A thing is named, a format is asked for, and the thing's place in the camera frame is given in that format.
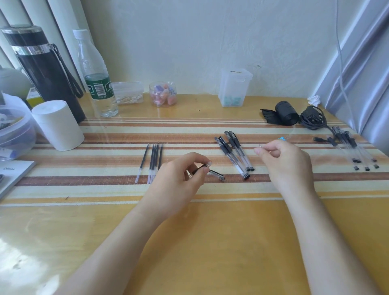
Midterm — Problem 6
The person's left hand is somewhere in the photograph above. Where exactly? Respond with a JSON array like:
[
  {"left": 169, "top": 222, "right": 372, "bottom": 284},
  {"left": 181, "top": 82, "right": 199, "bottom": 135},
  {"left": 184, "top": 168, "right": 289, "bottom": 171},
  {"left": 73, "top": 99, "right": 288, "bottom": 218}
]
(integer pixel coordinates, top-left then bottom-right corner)
[{"left": 142, "top": 152, "right": 212, "bottom": 220}]

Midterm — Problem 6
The person's right hand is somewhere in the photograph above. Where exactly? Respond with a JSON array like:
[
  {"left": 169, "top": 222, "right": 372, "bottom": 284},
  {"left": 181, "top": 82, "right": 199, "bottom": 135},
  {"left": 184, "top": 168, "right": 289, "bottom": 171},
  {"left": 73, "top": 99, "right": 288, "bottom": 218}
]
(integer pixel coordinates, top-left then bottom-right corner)
[{"left": 253, "top": 139, "right": 317, "bottom": 200}]

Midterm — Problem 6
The black grip pen barrel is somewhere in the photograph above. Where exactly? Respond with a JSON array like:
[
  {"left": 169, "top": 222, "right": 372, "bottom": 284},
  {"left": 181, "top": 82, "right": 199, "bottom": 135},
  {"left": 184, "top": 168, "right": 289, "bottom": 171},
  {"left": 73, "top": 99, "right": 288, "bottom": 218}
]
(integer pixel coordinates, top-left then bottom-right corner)
[{"left": 188, "top": 164, "right": 212, "bottom": 180}]

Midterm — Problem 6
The thin clear pen refill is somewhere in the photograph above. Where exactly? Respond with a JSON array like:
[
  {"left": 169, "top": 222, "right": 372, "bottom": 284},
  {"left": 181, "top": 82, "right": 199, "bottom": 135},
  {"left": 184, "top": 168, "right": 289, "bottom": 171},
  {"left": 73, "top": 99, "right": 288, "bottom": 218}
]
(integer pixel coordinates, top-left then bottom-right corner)
[{"left": 259, "top": 127, "right": 298, "bottom": 149}]

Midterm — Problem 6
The person's right forearm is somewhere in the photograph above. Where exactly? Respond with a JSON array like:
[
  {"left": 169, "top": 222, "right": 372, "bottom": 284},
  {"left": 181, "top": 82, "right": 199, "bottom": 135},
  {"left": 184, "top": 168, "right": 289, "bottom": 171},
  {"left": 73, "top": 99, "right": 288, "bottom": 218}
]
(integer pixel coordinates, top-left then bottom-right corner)
[{"left": 282, "top": 188, "right": 384, "bottom": 295}]

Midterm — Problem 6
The person's left forearm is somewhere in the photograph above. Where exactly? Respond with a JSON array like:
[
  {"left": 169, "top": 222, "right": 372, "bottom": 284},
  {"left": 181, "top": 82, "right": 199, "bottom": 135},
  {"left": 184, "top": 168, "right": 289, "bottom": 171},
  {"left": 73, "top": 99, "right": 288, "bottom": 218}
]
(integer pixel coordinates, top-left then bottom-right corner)
[{"left": 55, "top": 203, "right": 183, "bottom": 295}]

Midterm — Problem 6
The clear black pen cap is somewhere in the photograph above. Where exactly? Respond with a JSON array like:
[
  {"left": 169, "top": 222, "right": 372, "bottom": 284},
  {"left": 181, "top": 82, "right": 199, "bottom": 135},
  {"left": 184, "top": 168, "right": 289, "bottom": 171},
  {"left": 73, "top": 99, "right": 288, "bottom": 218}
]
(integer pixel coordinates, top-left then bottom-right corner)
[{"left": 207, "top": 170, "right": 225, "bottom": 183}]

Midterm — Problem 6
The black gel pen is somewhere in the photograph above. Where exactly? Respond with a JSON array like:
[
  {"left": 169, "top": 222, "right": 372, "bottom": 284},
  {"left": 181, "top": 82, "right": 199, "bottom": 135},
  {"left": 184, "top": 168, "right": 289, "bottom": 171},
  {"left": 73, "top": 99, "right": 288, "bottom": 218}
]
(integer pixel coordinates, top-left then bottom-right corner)
[
  {"left": 229, "top": 131, "right": 255, "bottom": 171},
  {"left": 224, "top": 131, "right": 251, "bottom": 172},
  {"left": 215, "top": 136, "right": 251, "bottom": 180}
]

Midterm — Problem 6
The black garbage bag roll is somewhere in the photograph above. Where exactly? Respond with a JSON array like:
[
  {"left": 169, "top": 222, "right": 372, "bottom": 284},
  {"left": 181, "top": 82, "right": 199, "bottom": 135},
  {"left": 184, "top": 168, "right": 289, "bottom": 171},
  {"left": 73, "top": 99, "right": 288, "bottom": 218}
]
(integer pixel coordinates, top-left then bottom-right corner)
[{"left": 260, "top": 100, "right": 300, "bottom": 126}]

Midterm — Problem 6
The translucent square plastic box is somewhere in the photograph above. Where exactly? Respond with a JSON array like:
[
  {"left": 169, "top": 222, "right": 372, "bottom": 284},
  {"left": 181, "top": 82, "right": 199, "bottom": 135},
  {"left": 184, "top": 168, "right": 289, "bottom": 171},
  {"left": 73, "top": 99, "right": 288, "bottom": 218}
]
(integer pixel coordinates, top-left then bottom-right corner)
[{"left": 218, "top": 68, "right": 253, "bottom": 108}]

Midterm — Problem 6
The clear empty pen body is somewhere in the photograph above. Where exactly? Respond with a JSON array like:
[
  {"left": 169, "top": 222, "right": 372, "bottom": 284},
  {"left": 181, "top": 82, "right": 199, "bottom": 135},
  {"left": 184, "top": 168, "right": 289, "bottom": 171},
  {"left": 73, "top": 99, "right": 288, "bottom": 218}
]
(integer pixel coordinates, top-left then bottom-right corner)
[
  {"left": 346, "top": 130, "right": 380, "bottom": 170},
  {"left": 334, "top": 127, "right": 360, "bottom": 171},
  {"left": 343, "top": 129, "right": 378, "bottom": 163},
  {"left": 338, "top": 127, "right": 371, "bottom": 172},
  {"left": 332, "top": 126, "right": 361, "bottom": 164}
]

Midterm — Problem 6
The round jar of pink erasers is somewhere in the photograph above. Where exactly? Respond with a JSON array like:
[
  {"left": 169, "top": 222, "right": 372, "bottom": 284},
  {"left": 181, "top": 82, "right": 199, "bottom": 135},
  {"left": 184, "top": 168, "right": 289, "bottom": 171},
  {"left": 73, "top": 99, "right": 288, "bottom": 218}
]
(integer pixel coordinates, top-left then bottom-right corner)
[{"left": 149, "top": 81, "right": 177, "bottom": 108}]

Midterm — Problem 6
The striped table mat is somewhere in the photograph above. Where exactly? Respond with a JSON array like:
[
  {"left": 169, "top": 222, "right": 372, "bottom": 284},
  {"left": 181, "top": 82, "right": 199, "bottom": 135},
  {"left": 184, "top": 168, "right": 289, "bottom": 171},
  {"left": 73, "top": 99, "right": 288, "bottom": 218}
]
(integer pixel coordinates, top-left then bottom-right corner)
[{"left": 0, "top": 117, "right": 389, "bottom": 208}]

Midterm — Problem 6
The clear box of cotton swabs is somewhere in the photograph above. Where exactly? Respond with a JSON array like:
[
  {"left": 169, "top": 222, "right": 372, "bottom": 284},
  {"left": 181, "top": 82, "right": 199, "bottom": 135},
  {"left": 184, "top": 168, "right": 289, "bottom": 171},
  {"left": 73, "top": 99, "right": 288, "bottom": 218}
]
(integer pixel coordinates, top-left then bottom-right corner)
[{"left": 111, "top": 81, "right": 144, "bottom": 106}]

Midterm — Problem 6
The grey curtain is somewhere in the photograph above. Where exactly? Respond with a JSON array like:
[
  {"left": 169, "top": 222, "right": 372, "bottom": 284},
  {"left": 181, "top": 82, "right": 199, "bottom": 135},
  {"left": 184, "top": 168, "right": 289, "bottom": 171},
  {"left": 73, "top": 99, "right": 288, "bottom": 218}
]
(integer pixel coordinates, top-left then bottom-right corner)
[{"left": 313, "top": 0, "right": 389, "bottom": 156}]

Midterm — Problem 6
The clear water bottle green label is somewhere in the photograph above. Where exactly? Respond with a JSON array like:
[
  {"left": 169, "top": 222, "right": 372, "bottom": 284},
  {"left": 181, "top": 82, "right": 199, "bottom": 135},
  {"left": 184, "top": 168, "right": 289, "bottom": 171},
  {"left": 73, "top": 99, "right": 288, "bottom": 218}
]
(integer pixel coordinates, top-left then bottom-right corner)
[{"left": 72, "top": 29, "right": 119, "bottom": 118}]

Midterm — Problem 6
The white paper roll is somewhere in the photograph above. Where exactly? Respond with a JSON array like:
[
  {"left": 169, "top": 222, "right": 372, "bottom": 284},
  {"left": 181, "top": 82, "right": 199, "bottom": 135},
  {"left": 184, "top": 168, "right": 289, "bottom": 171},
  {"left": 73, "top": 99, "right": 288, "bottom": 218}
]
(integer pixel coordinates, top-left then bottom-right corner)
[{"left": 31, "top": 100, "right": 85, "bottom": 152}]

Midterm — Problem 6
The yellow green small box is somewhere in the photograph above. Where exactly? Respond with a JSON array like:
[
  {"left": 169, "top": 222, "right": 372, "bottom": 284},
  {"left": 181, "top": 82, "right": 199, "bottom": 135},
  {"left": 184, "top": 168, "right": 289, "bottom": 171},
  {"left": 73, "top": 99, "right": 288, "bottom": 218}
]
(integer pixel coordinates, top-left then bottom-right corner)
[{"left": 26, "top": 88, "right": 43, "bottom": 107}]

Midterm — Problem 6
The white booklet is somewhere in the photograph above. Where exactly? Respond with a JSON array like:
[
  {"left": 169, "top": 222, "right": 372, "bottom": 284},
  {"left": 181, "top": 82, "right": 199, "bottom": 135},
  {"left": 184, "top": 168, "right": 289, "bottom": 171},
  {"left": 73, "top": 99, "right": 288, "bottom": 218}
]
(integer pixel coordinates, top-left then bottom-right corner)
[{"left": 0, "top": 160, "right": 37, "bottom": 199}]

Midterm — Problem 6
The clear round plastic container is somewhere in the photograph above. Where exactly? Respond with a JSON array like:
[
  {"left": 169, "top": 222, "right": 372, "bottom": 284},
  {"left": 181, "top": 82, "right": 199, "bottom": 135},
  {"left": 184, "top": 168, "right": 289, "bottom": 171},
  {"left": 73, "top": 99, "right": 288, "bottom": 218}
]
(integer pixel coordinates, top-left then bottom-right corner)
[{"left": 0, "top": 93, "right": 37, "bottom": 162}]

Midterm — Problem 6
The grey round object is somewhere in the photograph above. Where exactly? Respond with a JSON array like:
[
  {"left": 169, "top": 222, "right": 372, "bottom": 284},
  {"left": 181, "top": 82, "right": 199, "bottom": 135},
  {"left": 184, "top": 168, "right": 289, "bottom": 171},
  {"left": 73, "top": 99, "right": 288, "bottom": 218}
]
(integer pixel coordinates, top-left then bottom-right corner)
[{"left": 0, "top": 67, "right": 32, "bottom": 102}]

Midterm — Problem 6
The white pleated curtain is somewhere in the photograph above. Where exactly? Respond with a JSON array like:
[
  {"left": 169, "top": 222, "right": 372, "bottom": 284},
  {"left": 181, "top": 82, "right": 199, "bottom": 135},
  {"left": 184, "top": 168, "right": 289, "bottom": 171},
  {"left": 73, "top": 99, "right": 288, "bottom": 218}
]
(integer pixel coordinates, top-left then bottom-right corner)
[{"left": 0, "top": 0, "right": 93, "bottom": 92}]

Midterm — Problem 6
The black charger with cable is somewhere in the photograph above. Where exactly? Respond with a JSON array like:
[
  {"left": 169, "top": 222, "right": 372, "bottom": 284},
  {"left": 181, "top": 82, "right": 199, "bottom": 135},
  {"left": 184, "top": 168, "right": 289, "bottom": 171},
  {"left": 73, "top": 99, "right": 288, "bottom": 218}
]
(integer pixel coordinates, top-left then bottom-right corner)
[{"left": 299, "top": 105, "right": 338, "bottom": 144}]

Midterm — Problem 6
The white hanging cable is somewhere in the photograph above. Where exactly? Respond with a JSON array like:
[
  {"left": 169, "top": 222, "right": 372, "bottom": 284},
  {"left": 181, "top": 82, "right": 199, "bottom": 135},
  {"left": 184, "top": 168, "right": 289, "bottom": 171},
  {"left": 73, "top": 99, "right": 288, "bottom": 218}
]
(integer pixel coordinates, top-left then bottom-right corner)
[{"left": 335, "top": 0, "right": 355, "bottom": 125}]

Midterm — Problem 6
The black thermos flask with strap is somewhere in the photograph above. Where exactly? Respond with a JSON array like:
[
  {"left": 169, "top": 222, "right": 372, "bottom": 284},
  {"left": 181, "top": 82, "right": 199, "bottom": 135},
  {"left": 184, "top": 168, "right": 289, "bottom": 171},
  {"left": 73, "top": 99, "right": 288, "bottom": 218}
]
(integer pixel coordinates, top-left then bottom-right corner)
[{"left": 1, "top": 24, "right": 87, "bottom": 124}]

